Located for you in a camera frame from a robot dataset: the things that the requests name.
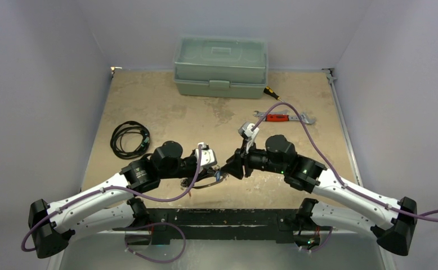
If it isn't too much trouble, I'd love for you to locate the green plastic toolbox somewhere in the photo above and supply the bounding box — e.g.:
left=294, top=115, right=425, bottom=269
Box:
left=173, top=36, right=269, bottom=99

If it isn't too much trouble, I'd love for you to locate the red handled adjustable wrench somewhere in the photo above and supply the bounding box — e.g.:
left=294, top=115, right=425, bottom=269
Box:
left=264, top=113, right=316, bottom=125

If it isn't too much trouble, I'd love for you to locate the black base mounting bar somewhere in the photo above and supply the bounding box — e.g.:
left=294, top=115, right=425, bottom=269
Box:
left=125, top=208, right=330, bottom=245

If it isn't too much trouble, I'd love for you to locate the silver open-end wrench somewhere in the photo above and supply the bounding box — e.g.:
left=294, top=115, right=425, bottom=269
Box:
left=252, top=110, right=289, bottom=118

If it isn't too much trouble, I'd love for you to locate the black yellow screwdriver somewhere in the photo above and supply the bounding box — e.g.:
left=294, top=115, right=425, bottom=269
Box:
left=263, top=86, right=295, bottom=112

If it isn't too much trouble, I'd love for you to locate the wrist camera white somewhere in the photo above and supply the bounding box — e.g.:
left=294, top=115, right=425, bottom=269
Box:
left=238, top=122, right=260, bottom=154
left=194, top=142, right=217, bottom=169

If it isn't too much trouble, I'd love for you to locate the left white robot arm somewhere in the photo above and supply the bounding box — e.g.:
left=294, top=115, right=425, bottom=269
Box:
left=21, top=141, right=217, bottom=259

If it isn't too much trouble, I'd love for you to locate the coiled black cable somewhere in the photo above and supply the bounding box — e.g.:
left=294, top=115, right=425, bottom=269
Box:
left=109, top=120, right=151, bottom=160

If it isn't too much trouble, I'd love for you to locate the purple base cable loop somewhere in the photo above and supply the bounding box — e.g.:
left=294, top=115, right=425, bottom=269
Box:
left=124, top=223, right=185, bottom=264

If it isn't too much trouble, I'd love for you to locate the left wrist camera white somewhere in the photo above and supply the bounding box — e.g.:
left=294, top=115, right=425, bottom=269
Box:
left=194, top=142, right=217, bottom=169

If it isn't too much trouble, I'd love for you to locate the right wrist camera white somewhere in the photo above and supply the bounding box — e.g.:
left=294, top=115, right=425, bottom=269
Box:
left=238, top=122, right=260, bottom=154

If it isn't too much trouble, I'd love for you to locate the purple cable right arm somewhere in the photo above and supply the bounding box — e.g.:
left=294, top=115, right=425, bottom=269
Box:
left=251, top=102, right=438, bottom=223

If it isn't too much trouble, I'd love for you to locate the silver metal key holder plate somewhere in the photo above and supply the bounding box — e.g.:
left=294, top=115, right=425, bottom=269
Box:
left=180, top=170, right=228, bottom=190

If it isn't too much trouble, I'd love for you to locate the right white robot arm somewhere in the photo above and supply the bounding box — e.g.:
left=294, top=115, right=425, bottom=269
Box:
left=221, top=135, right=417, bottom=256

